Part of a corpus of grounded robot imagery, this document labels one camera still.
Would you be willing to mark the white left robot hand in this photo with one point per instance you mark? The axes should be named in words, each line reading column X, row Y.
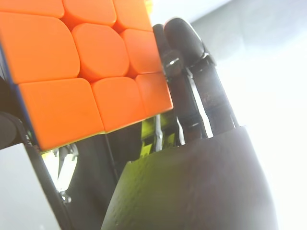
column 192, row 187

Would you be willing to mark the multicolour puzzle cube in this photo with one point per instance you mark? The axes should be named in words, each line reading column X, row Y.
column 60, row 72

